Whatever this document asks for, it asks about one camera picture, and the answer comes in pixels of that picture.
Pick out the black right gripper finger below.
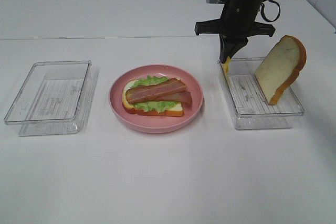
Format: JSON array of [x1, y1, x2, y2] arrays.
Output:
[[227, 39, 248, 58], [219, 36, 229, 63]]

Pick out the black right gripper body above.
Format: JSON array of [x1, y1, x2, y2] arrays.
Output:
[[194, 0, 276, 45]]

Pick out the yellow cheese slice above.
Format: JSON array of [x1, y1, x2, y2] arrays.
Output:
[[222, 57, 231, 75]]

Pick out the round-top bread slice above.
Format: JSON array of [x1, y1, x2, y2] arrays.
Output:
[[255, 35, 307, 105]]

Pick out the tray bacon strip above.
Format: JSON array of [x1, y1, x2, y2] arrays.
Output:
[[125, 78, 187, 104], [154, 91, 192, 104]]

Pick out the square white bread slice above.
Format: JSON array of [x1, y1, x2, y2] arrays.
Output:
[[122, 76, 184, 117]]

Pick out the green lettuce leaf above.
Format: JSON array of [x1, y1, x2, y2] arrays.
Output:
[[122, 76, 183, 113]]

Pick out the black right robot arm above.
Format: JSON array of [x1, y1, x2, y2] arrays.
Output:
[[194, 0, 275, 63]]

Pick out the right clear plastic tray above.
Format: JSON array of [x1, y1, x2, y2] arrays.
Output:
[[217, 58, 304, 130]]

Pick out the clear plastic tray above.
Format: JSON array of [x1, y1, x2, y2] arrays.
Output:
[[4, 60, 99, 136], [217, 58, 304, 130]]

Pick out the pink round plate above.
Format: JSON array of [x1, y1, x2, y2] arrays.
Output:
[[109, 65, 204, 133]]

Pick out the left clear plastic tray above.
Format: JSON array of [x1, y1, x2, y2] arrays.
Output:
[[4, 60, 99, 136]]

